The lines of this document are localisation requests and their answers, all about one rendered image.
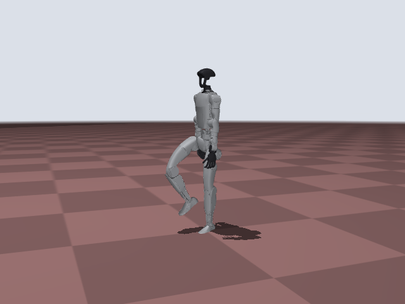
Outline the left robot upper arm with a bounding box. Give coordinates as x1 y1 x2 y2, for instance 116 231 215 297
208 94 221 128

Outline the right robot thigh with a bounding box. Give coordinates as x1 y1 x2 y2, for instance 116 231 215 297
166 136 198 177

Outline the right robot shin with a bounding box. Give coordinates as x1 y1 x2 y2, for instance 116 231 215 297
165 174 192 203

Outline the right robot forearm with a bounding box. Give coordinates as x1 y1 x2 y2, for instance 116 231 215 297
194 122 202 138

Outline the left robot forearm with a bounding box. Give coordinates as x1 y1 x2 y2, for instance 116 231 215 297
209 120 220 151

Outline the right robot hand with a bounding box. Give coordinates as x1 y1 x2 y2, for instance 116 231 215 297
197 149 206 159

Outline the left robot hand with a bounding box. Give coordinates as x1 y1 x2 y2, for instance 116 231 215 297
202 145 216 169

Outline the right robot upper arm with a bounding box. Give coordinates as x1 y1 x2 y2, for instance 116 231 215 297
194 94 197 123

